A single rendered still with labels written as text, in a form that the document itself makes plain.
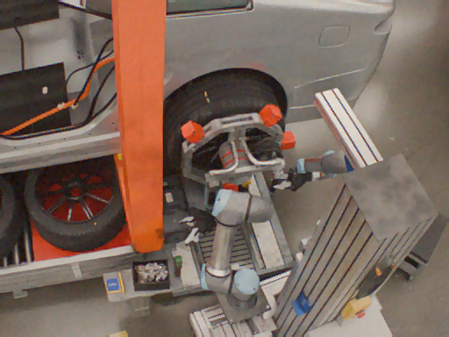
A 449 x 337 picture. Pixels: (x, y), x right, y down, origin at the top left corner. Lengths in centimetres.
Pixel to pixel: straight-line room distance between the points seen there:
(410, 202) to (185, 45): 141
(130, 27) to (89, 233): 172
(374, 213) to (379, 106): 312
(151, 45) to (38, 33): 188
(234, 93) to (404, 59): 260
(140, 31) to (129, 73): 20
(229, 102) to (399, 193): 141
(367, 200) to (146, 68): 88
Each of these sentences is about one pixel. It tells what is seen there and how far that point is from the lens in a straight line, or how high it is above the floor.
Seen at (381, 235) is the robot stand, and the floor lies 203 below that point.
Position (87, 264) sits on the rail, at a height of 33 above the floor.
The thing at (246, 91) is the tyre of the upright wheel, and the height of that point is 117.
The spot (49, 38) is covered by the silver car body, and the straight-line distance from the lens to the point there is 378.
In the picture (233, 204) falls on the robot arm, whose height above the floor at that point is 142.
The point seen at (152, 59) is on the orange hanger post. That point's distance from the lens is 207.
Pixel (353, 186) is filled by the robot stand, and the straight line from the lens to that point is 183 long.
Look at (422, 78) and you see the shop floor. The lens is 530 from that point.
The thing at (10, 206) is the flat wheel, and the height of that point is 50.
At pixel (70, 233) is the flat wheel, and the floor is 50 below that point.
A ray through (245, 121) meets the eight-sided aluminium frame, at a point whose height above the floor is 112.
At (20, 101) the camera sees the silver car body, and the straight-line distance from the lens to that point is 364.
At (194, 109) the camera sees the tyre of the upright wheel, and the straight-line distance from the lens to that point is 309.
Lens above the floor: 351
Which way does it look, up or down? 56 degrees down
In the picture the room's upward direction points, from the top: 9 degrees clockwise
